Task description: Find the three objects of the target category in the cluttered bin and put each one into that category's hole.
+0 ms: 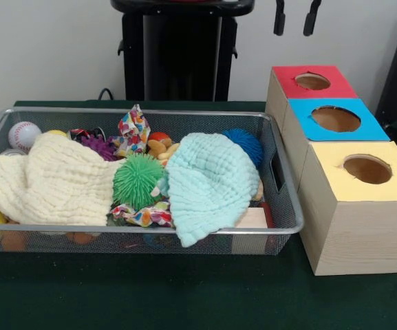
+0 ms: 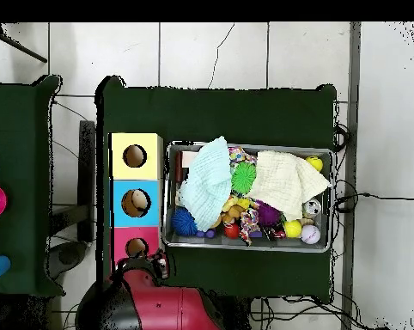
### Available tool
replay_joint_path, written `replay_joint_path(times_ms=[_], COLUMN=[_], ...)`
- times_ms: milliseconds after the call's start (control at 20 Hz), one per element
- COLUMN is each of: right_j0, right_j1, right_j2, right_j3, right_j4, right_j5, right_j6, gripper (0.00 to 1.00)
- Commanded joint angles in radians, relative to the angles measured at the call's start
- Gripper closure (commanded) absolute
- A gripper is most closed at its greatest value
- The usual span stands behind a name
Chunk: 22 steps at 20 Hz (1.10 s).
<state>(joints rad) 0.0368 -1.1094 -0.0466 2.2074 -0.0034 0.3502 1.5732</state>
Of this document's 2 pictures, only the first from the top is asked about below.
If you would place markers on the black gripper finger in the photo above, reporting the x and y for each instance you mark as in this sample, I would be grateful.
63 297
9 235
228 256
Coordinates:
311 19
279 22

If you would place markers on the blue spiky rubber ball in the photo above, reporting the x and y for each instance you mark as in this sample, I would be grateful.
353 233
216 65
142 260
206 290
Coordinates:
246 144

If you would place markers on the mint green waffle cloth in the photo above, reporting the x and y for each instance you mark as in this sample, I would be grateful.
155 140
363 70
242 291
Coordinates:
212 185

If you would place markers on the green spiky rubber ball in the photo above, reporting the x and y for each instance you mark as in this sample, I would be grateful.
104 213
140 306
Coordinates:
136 180

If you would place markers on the wooden box with three holes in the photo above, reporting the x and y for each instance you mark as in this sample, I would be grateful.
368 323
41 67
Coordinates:
356 233

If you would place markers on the light wooden cube block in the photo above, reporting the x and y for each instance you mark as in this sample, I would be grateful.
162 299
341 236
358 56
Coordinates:
251 220

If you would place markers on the purple spiky rubber ball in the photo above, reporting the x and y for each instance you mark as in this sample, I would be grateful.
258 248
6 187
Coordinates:
100 148

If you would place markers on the cream waffle cloth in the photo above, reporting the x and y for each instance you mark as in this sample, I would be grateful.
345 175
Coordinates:
57 185

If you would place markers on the white baseball with red stitches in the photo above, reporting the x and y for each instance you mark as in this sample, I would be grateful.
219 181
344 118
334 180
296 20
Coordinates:
23 135

